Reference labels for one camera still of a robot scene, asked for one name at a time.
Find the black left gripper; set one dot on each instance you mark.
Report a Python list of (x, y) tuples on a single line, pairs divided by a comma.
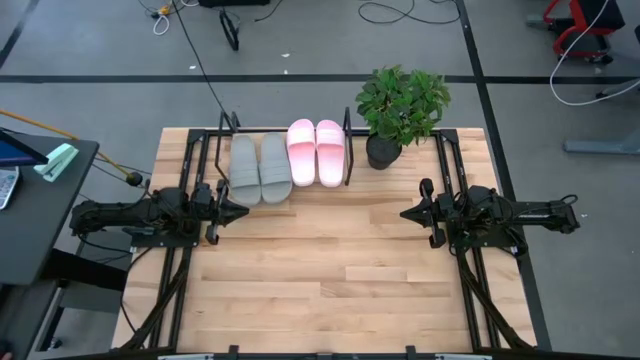
[(216, 212)]

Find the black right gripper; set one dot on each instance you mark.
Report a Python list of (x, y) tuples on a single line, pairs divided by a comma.
[(447, 215)]

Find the grey rubber slide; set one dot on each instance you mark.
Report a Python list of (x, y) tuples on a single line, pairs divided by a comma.
[(275, 167), (244, 170)]

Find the pink rubber slide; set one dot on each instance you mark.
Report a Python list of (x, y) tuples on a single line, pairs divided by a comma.
[(301, 155), (330, 155)]

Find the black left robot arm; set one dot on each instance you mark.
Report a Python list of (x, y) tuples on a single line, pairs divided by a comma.
[(125, 212)]

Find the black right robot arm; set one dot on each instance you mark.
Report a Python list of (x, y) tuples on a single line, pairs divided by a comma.
[(525, 215)]

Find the green plant in black pot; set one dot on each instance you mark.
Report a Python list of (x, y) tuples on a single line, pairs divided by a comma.
[(400, 105)]

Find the mint green stapler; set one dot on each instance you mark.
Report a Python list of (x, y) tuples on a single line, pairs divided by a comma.
[(57, 160)]

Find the black side desk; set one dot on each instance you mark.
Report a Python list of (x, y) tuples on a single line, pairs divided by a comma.
[(40, 225)]

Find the grey metal desk foot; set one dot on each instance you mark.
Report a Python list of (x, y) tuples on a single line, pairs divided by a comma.
[(600, 146)]

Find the black box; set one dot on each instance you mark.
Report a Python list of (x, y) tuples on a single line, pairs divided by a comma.
[(232, 2)]

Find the yellow power plug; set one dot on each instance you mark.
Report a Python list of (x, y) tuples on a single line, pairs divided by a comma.
[(164, 10)]

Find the white calculator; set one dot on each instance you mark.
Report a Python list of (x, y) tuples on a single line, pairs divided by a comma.
[(7, 185)]

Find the dark tablet with blue screen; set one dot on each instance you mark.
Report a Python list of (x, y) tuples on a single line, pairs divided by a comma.
[(12, 152)]

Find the red and black cart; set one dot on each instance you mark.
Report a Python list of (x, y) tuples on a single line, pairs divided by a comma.
[(600, 15)]

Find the black metal table frame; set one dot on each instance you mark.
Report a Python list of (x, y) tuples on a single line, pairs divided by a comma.
[(196, 136)]

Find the wooden shelf with black frame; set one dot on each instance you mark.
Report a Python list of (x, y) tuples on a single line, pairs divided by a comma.
[(348, 150)]

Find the black metal bracket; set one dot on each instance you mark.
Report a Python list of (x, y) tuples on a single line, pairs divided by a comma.
[(230, 32)]

